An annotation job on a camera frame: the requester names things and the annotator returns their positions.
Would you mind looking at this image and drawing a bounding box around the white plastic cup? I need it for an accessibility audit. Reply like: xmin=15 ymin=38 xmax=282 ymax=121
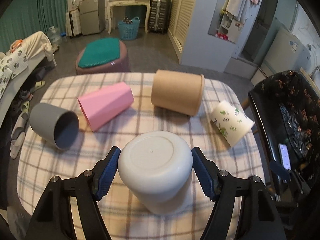
xmin=118 ymin=131 xmax=193 ymax=215

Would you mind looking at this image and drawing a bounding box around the grey plastic cup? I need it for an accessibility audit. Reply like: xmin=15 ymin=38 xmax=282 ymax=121
xmin=29 ymin=103 xmax=79 ymax=150

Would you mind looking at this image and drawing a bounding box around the leaf-patterned paper cup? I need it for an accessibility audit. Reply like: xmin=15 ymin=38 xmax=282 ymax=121
xmin=210 ymin=101 xmax=254 ymax=147

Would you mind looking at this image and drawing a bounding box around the pink faceted cup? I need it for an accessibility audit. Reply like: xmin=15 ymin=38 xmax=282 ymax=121
xmin=78 ymin=82 xmax=134 ymax=132

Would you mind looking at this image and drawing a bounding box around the brown kraft paper cup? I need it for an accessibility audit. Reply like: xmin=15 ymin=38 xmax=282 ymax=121
xmin=151 ymin=69 xmax=205 ymax=116

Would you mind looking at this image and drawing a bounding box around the plaid tablecloth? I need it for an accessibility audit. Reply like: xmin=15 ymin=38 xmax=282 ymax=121
xmin=17 ymin=73 xmax=264 ymax=239

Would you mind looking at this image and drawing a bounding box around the smartphone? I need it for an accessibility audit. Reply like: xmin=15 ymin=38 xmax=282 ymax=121
xmin=278 ymin=144 xmax=291 ymax=170

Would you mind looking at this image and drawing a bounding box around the white slipper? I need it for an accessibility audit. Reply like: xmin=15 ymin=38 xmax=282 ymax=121
xmin=10 ymin=132 xmax=25 ymax=159

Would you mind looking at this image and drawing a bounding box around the black floral chair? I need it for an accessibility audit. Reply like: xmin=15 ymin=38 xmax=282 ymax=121
xmin=248 ymin=70 xmax=319 ymax=239

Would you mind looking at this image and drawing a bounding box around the green slipper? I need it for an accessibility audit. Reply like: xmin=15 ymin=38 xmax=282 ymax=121
xmin=29 ymin=80 xmax=46 ymax=94

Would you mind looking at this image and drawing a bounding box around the leaf-print blanket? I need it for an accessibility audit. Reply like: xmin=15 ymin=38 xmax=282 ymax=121
xmin=0 ymin=49 xmax=28 ymax=98

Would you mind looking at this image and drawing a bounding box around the mauve round ottoman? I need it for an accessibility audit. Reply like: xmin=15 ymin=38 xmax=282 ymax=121
xmin=75 ymin=40 xmax=131 ymax=75

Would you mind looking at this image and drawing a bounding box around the white washing machine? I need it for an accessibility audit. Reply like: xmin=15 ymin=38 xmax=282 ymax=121
xmin=260 ymin=27 xmax=311 ymax=77

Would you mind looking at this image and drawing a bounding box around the bed with cream bedding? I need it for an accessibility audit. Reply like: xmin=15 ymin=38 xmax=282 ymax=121
xmin=1 ymin=31 xmax=56 ymax=121

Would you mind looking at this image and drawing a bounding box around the green seat cushion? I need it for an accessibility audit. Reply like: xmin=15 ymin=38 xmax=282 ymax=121
xmin=78 ymin=38 xmax=120 ymax=68

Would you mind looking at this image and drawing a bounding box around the water jug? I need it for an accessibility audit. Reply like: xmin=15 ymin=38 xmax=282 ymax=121
xmin=47 ymin=26 xmax=62 ymax=46

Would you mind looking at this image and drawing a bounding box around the white suitcase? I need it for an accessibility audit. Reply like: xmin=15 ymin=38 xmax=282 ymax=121
xmin=66 ymin=9 xmax=82 ymax=37

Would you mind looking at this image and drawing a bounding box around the blue laundry basket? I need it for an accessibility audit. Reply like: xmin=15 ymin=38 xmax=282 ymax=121
xmin=118 ymin=16 xmax=140 ymax=40

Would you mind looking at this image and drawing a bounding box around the silver mini fridge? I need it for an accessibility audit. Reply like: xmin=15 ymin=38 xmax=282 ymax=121
xmin=79 ymin=0 xmax=105 ymax=35

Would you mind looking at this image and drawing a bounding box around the green curtain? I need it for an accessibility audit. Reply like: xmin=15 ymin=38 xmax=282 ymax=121
xmin=1 ymin=0 xmax=67 ymax=52

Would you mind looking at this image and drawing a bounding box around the louvered wardrobe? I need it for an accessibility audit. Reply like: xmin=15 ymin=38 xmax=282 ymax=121
xmin=168 ymin=0 xmax=196 ymax=62

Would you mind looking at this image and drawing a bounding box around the black silver trunk suitcase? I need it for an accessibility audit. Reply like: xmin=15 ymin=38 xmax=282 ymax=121
xmin=148 ymin=0 xmax=169 ymax=34

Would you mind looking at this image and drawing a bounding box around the white vanity table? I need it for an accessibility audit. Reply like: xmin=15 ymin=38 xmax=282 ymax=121
xmin=105 ymin=0 xmax=151 ymax=34

